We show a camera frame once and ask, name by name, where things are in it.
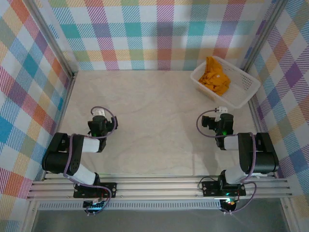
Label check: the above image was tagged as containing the slotted grey cable duct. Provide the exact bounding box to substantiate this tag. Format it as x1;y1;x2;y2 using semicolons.
38;202;223;211

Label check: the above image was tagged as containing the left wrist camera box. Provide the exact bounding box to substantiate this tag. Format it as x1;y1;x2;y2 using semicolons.
107;116;119;131

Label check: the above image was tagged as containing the aluminium frame post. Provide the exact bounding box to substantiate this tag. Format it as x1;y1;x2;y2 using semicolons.
24;0;78;78
242;0;288;73

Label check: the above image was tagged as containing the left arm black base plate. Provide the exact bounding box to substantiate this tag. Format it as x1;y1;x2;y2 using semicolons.
73;182;117;199

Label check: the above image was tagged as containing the white plastic basket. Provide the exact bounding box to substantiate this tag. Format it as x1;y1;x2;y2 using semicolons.
190;57;262;109

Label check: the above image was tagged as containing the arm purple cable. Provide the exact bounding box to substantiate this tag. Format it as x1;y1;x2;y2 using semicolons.
196;109;257;215
63;106;119;216

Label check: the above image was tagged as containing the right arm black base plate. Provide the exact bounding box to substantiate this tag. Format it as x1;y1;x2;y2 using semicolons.
201;181;247;197

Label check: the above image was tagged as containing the aluminium mounting rail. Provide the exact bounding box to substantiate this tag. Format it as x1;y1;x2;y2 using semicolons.
26;173;293;202

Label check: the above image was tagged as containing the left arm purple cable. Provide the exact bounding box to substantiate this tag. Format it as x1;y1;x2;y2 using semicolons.
63;106;119;216

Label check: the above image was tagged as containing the yellow t-shirt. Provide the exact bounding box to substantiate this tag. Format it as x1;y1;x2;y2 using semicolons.
198;56;231;97

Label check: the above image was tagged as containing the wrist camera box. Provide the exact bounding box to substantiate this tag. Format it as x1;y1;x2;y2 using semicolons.
201;115;217;131
107;116;119;131

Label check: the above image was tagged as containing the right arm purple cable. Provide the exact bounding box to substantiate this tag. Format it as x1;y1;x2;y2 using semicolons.
196;109;257;215

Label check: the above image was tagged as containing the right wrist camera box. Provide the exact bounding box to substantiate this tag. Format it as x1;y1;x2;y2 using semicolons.
201;115;217;131

